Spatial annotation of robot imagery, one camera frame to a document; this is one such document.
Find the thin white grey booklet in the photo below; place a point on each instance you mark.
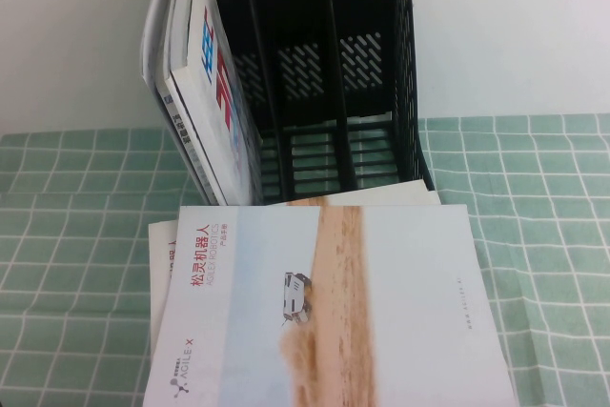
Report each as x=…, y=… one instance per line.
x=155, y=30

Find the black mesh book holder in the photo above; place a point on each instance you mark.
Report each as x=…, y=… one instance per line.
x=295, y=6

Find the white AgileX brochure red title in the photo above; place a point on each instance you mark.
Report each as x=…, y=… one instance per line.
x=159, y=273

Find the white book red blue letters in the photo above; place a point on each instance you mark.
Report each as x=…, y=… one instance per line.
x=200, y=92

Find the AgileX brochure with desert photo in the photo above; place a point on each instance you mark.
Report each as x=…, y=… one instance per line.
x=381, y=307

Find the green checkered tablecloth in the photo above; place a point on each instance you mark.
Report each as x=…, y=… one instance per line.
x=548, y=178

